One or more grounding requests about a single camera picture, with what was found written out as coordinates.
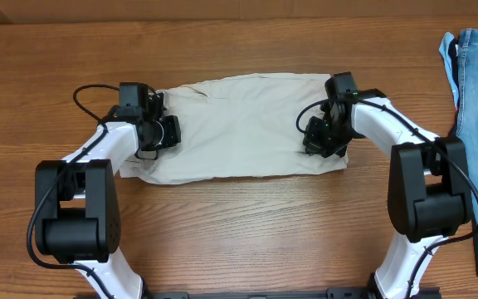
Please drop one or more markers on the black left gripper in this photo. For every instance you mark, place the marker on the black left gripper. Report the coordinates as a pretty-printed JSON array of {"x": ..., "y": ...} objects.
[{"x": 173, "y": 135}]

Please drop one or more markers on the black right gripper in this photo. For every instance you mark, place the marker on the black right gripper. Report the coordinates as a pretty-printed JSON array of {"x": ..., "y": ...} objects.
[{"x": 314, "y": 144}]

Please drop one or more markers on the beige cotton shorts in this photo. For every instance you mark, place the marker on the beige cotton shorts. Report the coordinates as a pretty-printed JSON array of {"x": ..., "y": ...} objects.
[{"x": 239, "y": 126}]

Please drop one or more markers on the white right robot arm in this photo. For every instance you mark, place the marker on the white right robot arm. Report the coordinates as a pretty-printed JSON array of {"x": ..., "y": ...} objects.
[{"x": 429, "y": 190}]

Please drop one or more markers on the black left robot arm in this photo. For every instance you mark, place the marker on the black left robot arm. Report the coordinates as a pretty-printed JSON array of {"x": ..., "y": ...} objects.
[{"x": 76, "y": 221}]

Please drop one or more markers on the light blue garment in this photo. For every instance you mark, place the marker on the light blue garment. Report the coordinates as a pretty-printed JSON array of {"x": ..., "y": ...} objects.
[{"x": 449, "y": 53}]

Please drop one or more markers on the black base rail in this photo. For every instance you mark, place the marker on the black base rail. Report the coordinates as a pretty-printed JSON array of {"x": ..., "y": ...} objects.
[{"x": 255, "y": 294}]

